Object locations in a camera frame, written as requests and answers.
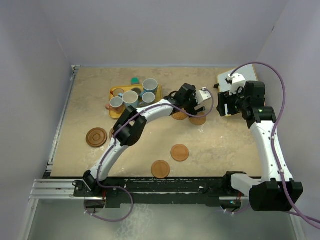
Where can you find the small whiteboard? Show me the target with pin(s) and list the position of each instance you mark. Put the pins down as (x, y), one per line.
(248, 72)

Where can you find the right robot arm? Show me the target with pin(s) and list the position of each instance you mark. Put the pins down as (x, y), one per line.
(276, 190)

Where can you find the dark teal floral mug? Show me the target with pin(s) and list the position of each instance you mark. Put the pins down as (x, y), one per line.
(150, 85)

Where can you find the dark ringed wooden coaster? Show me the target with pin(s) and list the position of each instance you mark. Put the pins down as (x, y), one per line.
(96, 137)

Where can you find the plain orange wooden coaster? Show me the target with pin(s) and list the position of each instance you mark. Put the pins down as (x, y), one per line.
(179, 152)

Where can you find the aluminium table edge rail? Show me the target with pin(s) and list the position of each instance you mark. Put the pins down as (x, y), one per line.
(50, 163)

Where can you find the light blue mug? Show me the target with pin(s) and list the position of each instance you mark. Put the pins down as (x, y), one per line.
(130, 98)

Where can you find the woven rattan coaster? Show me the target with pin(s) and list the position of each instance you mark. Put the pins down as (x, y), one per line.
(199, 120)
(179, 116)

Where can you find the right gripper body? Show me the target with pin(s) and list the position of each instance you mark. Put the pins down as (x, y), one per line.
(237, 101)

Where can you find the blue grey mug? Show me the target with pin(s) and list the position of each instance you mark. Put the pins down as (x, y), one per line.
(147, 99)

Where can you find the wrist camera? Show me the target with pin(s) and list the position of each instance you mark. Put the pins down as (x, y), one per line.
(202, 95)
(236, 81)

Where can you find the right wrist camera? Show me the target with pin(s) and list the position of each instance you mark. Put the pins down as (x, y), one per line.
(236, 81)

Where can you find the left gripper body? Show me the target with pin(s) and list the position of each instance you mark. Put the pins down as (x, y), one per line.
(188, 105)

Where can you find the small grey cup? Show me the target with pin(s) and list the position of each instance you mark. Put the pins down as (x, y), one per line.
(137, 90)

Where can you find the small orange cup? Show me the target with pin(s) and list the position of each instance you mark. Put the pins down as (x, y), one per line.
(115, 92)

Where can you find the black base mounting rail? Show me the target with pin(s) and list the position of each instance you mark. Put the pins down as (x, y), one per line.
(115, 191)

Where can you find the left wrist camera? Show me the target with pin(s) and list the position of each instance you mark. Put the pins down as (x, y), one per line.
(202, 95)

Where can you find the green whiteboard eraser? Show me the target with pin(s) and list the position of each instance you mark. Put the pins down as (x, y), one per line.
(135, 81)

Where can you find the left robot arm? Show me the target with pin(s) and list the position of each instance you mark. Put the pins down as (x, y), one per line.
(128, 129)

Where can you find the pink handled mug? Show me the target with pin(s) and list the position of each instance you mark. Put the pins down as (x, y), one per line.
(115, 105)

